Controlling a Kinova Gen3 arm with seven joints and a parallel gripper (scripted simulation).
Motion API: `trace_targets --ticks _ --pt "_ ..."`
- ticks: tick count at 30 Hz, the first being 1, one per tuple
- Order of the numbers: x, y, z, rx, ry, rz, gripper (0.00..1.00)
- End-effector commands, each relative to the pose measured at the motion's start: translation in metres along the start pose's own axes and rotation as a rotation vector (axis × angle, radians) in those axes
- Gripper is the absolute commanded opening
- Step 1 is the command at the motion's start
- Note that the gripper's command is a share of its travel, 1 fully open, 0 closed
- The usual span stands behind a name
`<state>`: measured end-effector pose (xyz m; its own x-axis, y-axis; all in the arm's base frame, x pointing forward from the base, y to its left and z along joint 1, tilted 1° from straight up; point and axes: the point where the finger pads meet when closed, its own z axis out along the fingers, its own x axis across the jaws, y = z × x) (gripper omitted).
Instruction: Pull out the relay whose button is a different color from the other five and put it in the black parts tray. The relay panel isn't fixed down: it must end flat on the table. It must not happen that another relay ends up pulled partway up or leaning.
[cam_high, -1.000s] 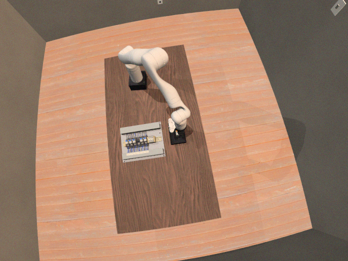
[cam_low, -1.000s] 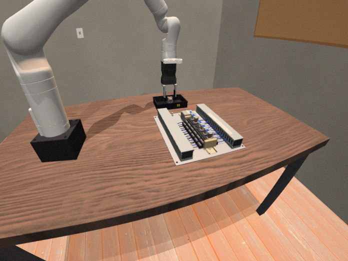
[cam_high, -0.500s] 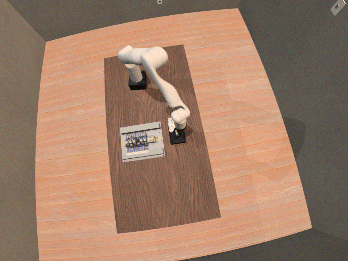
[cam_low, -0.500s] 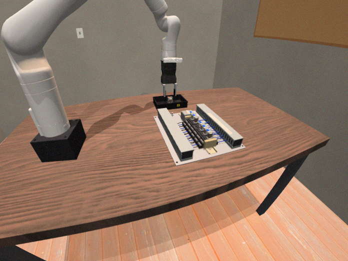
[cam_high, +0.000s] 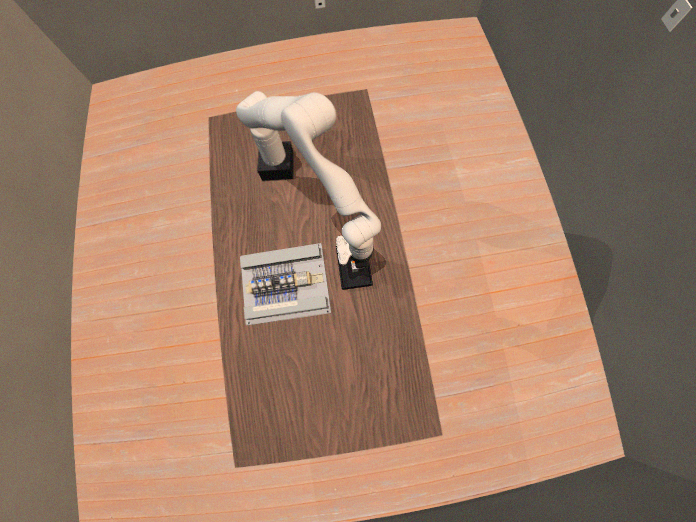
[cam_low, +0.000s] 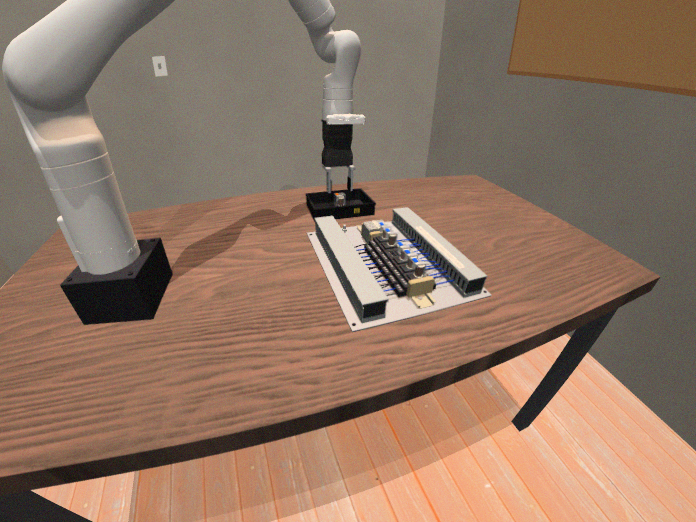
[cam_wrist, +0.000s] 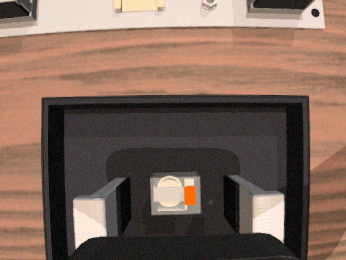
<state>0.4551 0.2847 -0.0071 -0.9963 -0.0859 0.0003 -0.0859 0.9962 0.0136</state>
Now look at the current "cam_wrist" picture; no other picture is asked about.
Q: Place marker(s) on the black tray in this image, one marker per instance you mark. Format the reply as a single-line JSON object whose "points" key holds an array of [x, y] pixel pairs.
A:
{"points": [[88, 141]]}

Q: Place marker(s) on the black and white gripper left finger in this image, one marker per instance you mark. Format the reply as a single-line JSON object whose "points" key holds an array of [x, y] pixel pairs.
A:
{"points": [[106, 213]]}

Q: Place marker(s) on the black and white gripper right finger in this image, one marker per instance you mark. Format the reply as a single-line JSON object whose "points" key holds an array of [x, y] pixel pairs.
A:
{"points": [[250, 209]]}

